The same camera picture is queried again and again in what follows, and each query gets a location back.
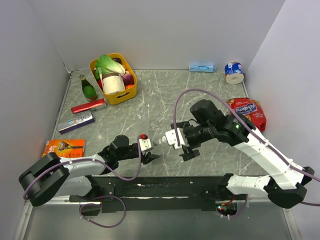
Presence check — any purple cable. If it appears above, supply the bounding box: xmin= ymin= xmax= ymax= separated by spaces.
xmin=22 ymin=136 xmax=148 ymax=229
xmin=172 ymin=88 xmax=320 ymax=207

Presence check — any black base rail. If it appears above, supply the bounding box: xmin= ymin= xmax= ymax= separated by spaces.
xmin=69 ymin=174 xmax=246 ymax=213

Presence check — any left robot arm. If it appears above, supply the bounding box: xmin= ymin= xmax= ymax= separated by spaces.
xmin=18 ymin=134 xmax=160 ymax=207

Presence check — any orange toy fruit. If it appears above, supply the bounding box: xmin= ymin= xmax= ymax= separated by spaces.
xmin=125 ymin=84 xmax=134 ymax=90

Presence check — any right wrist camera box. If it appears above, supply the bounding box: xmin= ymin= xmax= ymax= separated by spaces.
xmin=164 ymin=128 xmax=189 ymax=150

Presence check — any purple silver toothpaste box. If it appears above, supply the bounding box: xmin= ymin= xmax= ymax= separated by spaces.
xmin=57 ymin=111 xmax=95 ymax=134

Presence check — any clear plastic bottle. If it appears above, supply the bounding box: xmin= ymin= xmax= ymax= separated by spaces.
xmin=137 ymin=110 xmax=145 ymax=118
xmin=151 ymin=136 xmax=168 ymax=148

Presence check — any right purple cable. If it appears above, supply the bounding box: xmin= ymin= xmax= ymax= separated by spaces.
xmin=172 ymin=88 xmax=320 ymax=207

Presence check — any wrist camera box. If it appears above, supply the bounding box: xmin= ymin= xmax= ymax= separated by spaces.
xmin=138 ymin=133 xmax=153 ymax=153
xmin=164 ymin=128 xmax=189 ymax=150

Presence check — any blue wrapped toilet roll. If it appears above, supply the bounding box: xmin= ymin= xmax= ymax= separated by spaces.
xmin=224 ymin=61 xmax=244 ymax=85

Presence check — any orange razor box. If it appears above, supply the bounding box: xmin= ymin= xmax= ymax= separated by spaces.
xmin=42 ymin=139 xmax=86 ymax=158

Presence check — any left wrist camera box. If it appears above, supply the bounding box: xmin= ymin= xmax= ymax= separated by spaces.
xmin=138 ymin=133 xmax=153 ymax=153

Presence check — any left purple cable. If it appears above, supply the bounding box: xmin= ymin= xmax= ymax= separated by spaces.
xmin=22 ymin=136 xmax=148 ymax=229

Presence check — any white paper roll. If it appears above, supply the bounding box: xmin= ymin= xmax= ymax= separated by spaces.
xmin=101 ymin=73 xmax=125 ymax=95

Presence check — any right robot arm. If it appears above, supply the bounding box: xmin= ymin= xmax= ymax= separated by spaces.
xmin=172 ymin=99 xmax=314 ymax=209

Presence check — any purple toy onion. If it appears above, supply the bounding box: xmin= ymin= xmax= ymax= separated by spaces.
xmin=122 ymin=73 xmax=135 ymax=86

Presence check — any yellow plastic basket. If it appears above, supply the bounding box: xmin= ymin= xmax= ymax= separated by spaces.
xmin=89 ymin=53 xmax=138 ymax=105

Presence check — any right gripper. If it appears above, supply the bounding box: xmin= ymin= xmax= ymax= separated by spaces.
xmin=170 ymin=120 xmax=215 ymax=160

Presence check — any toy napa cabbage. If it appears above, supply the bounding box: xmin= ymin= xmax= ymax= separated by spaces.
xmin=95 ymin=55 xmax=126 ymax=78

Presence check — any green glass bottle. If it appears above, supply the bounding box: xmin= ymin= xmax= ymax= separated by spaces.
xmin=79 ymin=74 xmax=98 ymax=102

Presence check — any red foil box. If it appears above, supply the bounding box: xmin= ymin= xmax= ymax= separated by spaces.
xmin=71 ymin=98 xmax=107 ymax=114

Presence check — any red cookie bag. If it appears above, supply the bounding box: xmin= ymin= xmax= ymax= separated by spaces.
xmin=227 ymin=97 xmax=267 ymax=132

